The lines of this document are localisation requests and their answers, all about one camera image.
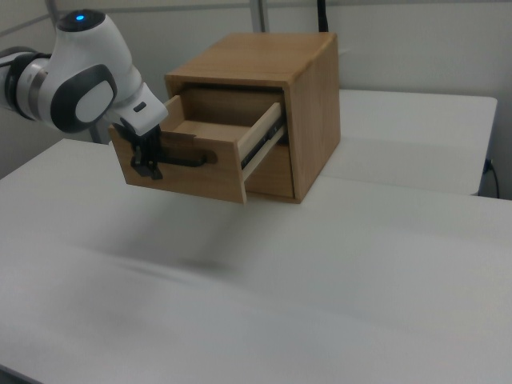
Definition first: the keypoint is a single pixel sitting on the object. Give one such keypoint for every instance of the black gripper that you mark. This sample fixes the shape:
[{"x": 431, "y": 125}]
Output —
[{"x": 146, "y": 144}]

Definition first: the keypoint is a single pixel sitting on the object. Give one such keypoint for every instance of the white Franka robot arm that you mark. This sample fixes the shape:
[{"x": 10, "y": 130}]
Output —
[{"x": 92, "y": 88}]

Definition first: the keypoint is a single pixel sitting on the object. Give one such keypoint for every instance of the wooden drawer with notch pull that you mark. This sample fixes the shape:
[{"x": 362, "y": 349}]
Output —
[{"x": 276, "y": 172}]

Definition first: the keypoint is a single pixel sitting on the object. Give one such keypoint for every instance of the wooden two-drawer cabinet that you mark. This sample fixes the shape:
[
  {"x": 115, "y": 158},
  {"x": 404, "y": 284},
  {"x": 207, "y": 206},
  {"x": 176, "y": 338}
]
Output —
[{"x": 316, "y": 120}]

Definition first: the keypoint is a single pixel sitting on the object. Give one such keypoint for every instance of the black vertical pole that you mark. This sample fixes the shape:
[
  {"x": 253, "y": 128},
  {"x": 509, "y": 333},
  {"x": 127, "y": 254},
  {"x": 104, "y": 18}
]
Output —
[{"x": 322, "y": 14}]

